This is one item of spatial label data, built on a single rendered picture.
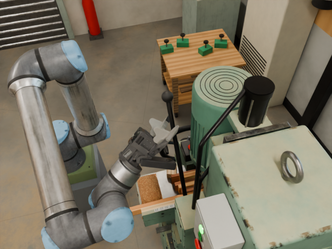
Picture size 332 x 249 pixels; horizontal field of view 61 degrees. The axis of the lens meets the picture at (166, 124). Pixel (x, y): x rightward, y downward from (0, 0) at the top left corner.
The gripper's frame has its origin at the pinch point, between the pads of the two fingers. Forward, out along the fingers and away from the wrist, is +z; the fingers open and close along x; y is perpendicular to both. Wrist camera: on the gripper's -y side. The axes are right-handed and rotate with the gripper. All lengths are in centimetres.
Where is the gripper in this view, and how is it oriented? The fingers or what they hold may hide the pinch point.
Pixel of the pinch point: (175, 121)
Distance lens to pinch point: 88.5
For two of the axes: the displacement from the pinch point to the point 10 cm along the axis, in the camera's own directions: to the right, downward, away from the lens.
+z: 6.3, -7.8, -0.6
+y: -7.6, -5.9, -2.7
